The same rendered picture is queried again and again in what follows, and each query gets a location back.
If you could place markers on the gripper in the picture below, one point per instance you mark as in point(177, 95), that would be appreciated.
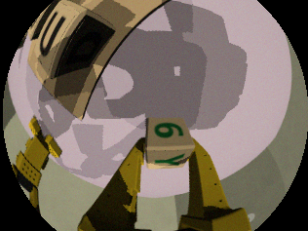
point(208, 210)

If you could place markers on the tan flat mat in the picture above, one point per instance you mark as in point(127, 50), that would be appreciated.
point(74, 89)

